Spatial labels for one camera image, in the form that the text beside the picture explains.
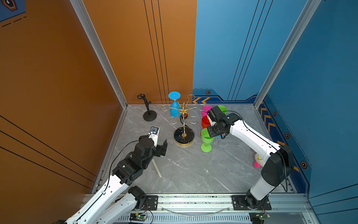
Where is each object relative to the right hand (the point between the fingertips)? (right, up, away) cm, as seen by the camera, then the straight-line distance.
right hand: (212, 131), depth 85 cm
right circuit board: (+20, -43, -15) cm, 49 cm away
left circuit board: (-41, -42, -15) cm, 61 cm away
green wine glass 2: (+10, +14, +12) cm, 21 cm away
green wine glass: (-4, -5, -4) cm, 8 cm away
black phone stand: (-45, +10, +26) cm, 53 cm away
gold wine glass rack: (-18, -5, +12) cm, 22 cm away
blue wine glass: (-23, +13, -2) cm, 26 cm away
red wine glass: (-4, +6, +1) cm, 7 cm away
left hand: (-32, -2, -12) cm, 34 cm away
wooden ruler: (-35, -22, 0) cm, 42 cm away
